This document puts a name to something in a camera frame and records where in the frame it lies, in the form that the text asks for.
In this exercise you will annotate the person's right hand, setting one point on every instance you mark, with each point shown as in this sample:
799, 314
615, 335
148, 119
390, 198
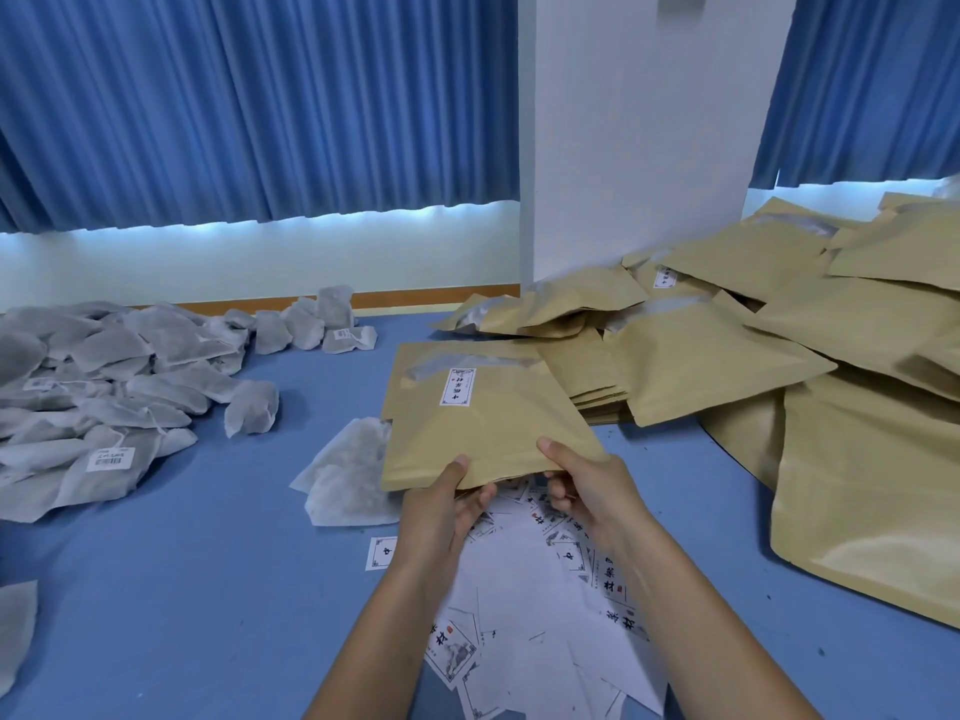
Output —
600, 496

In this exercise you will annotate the person's left hand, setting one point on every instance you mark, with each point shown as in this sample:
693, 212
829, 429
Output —
430, 521

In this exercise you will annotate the person's right thumb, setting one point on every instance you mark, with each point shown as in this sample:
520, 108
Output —
561, 455

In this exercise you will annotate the person's left thumb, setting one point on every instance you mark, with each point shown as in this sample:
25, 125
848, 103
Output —
459, 470

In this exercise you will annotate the labelled kraft paper pouch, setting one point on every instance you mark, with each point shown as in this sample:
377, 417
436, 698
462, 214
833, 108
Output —
487, 427

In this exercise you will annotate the person's left forearm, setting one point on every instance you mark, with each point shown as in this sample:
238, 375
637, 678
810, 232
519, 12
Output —
382, 643

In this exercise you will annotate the person's right forearm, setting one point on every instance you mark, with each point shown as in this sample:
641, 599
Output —
690, 622

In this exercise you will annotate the white mesh herb sachet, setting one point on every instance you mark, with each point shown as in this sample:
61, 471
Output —
15, 633
346, 449
349, 502

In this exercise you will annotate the heap of white label cards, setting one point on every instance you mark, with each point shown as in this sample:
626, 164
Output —
540, 614

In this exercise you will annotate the wooden skirting board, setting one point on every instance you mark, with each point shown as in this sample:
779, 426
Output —
420, 298

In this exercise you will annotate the pile of kraft pouches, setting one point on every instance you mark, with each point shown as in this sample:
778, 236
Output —
825, 352

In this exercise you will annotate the pile of white mesh bags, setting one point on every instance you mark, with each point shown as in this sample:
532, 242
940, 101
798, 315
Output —
97, 397

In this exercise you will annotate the wide blue curtain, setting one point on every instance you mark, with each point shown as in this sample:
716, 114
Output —
255, 104

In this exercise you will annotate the narrow blue curtain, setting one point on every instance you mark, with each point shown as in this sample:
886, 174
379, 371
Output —
870, 82

